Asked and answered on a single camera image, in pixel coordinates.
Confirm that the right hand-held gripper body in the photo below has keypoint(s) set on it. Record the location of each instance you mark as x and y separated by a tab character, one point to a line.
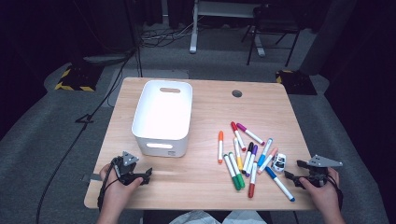
319	174

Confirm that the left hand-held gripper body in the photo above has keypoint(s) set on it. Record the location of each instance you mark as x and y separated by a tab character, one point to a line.
127	169

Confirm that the white toy police car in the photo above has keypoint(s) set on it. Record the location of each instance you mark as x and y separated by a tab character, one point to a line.
279	162

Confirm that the pink marker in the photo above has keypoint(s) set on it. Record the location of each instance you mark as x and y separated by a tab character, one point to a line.
267	161

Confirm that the light blue marker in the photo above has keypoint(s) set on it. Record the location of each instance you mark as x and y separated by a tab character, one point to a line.
265	152

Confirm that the purple marker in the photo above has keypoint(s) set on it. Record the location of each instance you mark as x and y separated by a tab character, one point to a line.
251	161

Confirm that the black marker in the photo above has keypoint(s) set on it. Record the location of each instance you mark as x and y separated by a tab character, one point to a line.
247	157

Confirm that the magenta marker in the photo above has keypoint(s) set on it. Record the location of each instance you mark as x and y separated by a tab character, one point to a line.
250	133

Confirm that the white plastic bin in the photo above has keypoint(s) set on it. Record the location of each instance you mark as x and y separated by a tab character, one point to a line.
163	115

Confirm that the light green marker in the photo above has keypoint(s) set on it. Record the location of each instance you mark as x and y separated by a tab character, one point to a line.
236	170

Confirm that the yellow marker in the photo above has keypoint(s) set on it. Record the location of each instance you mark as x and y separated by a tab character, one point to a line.
237	154

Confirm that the dark green marker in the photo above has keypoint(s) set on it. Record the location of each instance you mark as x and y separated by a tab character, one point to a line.
231	171

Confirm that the orange marker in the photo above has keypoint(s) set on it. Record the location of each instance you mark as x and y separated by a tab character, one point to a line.
220	147

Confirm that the person's right hand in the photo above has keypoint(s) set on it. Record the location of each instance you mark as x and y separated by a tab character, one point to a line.
323	197

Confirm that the person's left hand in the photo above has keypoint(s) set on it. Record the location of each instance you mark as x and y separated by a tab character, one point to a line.
118	196

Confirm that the grey tape strip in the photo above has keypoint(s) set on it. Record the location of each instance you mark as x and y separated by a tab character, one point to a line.
93	177

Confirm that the person's light grey trousers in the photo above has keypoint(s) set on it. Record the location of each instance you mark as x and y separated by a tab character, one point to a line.
193	218

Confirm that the black yellow striped floor base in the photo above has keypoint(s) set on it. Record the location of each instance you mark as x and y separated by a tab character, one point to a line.
295	82
77	79

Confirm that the grey table grommet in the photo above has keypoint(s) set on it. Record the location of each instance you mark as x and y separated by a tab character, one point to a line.
237	93

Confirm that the grey curtain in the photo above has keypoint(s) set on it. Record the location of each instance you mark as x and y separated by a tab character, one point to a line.
327	37

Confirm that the black stand pole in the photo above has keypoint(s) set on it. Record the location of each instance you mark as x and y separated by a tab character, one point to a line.
134	37

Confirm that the black chair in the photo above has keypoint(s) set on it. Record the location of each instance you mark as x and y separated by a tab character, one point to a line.
274	23

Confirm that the white desk frame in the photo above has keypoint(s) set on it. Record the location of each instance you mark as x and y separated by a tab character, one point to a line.
193	28

